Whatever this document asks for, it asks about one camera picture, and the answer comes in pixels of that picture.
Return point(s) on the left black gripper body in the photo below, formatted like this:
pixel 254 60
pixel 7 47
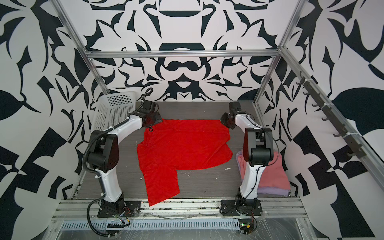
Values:
pixel 156 118

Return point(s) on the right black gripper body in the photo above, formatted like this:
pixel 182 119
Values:
pixel 225 120

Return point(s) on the red t-shirt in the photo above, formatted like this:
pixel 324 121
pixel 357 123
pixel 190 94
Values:
pixel 174 145

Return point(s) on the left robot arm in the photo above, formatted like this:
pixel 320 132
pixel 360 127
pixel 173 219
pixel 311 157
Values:
pixel 102 153

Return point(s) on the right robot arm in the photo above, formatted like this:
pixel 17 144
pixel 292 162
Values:
pixel 258 152

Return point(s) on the white plastic basket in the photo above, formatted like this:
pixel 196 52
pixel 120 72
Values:
pixel 112 109

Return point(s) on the folded pink t-shirt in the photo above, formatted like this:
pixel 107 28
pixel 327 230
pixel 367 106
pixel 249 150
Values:
pixel 273 176

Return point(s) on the small green-lit circuit board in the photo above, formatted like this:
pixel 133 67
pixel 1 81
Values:
pixel 247 226

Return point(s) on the wall hook rail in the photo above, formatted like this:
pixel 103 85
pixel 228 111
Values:
pixel 334 116

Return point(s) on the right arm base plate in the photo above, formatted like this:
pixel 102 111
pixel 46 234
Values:
pixel 246 207

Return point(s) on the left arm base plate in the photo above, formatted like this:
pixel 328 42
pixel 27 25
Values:
pixel 124 209

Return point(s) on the aluminium frame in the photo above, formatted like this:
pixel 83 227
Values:
pixel 372 161

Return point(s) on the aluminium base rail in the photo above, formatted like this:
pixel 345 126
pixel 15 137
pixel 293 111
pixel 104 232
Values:
pixel 184 208

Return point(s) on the white slotted cable duct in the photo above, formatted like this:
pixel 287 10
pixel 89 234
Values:
pixel 173 224

